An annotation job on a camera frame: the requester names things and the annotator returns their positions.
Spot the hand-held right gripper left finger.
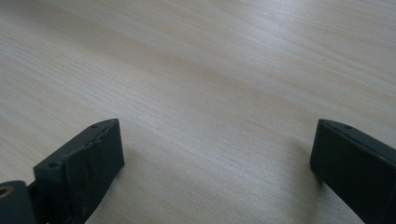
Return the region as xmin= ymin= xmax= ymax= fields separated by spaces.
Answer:
xmin=33 ymin=118 xmax=126 ymax=224

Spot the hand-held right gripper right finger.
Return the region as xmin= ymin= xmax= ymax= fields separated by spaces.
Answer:
xmin=309 ymin=119 xmax=396 ymax=224

